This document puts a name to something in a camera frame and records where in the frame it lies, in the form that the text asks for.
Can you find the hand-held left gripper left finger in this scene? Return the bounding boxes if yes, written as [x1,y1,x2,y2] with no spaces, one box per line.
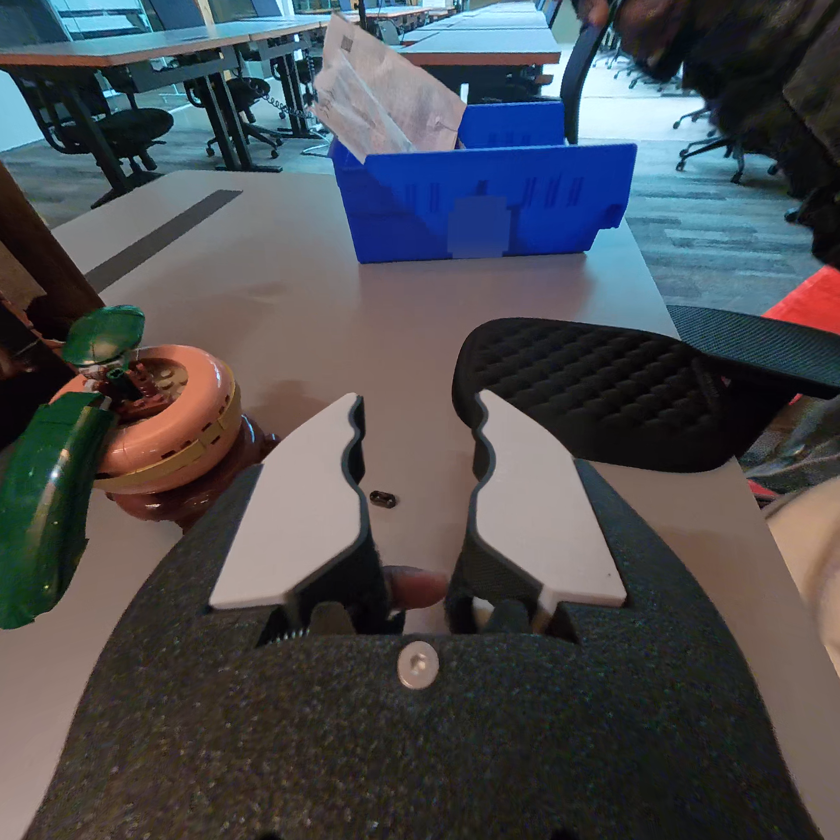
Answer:
[209,392,370,611]

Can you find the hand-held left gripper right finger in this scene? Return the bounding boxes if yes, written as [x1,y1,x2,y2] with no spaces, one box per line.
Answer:
[465,390,627,636]

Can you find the lego flower pot model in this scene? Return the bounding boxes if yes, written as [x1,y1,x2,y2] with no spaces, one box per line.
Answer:
[49,346,280,526]

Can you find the rounded green lego leaf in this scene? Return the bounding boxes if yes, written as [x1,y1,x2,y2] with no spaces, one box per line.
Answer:
[62,305,147,367]

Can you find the circle print white paper bag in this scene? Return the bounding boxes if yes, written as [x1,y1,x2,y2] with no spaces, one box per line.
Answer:
[326,13,468,153]

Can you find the person's right forearm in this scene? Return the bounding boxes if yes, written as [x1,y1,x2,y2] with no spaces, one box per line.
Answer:
[682,0,840,263]

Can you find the orchid print lego box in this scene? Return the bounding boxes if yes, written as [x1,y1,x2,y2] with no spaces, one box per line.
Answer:
[0,161,106,454]

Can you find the person's left hand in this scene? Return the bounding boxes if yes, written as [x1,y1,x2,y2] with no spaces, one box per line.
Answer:
[382,566,450,611]

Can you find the person's right hand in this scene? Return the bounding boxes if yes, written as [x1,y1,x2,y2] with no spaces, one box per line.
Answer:
[581,0,686,83]

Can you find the black chair armrest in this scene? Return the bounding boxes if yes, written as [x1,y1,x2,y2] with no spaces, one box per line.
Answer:
[451,318,746,473]

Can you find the person's grey denim jacket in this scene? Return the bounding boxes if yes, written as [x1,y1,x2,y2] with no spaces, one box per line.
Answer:
[738,394,840,500]

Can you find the person's beige trousers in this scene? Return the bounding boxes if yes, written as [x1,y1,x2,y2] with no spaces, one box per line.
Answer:
[764,486,840,677]

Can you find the red sheet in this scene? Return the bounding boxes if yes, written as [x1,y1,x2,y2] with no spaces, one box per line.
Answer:
[761,266,840,332]

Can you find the plain white paper bag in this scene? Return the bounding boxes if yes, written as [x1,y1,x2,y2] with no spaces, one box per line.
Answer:
[312,59,414,165]

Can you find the wooden edge office table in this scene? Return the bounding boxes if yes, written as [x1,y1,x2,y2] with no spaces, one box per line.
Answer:
[400,26,562,106]

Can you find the long office table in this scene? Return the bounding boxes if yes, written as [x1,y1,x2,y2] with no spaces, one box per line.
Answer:
[0,13,329,191]

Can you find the black coiled cable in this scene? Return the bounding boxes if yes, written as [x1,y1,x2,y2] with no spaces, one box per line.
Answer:
[262,59,316,122]

